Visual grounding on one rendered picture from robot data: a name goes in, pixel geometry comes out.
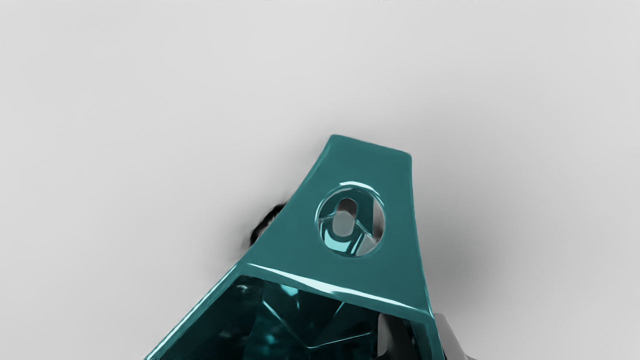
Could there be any teal faceted mug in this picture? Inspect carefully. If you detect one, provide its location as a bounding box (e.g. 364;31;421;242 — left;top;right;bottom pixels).
144;133;447;360

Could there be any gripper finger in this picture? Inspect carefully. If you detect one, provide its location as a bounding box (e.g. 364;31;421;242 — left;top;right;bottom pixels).
377;312;476;360

